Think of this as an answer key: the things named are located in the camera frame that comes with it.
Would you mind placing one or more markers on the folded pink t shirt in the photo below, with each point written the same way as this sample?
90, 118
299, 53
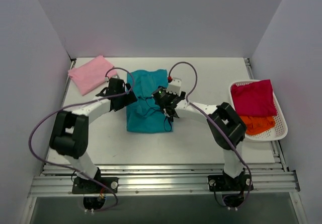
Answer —
92, 74

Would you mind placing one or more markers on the crimson red t shirt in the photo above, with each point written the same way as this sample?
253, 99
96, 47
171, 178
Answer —
254, 99

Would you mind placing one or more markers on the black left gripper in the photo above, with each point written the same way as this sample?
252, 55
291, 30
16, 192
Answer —
104, 92

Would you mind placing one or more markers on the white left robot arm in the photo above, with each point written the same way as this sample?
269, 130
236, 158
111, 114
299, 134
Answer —
70, 135

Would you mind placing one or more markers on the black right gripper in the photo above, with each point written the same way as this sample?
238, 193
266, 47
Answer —
167, 109

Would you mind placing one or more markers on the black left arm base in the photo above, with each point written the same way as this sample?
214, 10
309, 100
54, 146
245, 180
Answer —
83, 186

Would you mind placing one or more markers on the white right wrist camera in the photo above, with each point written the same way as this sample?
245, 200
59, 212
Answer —
174, 85

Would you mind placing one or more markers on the aluminium mounting rail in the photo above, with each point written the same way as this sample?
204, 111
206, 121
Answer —
187, 179

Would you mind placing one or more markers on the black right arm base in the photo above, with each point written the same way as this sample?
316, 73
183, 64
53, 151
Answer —
225, 183

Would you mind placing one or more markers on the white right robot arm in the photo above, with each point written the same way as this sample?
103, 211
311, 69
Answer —
227, 128

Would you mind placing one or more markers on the teal t shirt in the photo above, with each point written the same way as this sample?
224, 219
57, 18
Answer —
144, 116

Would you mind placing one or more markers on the orange t shirt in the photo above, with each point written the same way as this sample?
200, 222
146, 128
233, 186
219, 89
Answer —
257, 125

